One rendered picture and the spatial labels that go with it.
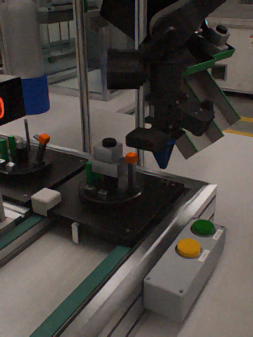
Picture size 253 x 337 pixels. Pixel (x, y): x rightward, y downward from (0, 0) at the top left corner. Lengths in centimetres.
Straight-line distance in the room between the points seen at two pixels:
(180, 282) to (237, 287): 19
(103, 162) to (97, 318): 33
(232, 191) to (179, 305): 53
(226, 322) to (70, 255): 30
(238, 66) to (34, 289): 447
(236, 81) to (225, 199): 400
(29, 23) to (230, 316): 129
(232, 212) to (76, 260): 44
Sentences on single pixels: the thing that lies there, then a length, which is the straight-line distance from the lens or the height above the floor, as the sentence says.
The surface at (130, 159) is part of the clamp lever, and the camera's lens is 78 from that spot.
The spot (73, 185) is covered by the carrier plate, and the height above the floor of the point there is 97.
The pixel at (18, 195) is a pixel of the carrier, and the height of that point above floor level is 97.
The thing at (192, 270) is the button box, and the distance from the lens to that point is 68.
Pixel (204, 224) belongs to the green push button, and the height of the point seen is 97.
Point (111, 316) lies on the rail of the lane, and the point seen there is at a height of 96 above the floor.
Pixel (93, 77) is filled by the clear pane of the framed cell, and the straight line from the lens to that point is 188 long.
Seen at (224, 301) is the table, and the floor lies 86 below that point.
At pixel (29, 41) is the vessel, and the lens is 167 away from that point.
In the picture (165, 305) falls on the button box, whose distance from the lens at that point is 66.
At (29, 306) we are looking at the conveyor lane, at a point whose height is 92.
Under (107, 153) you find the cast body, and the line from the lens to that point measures 79.
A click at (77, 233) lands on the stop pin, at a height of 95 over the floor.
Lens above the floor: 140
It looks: 26 degrees down
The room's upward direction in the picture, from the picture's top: 1 degrees counter-clockwise
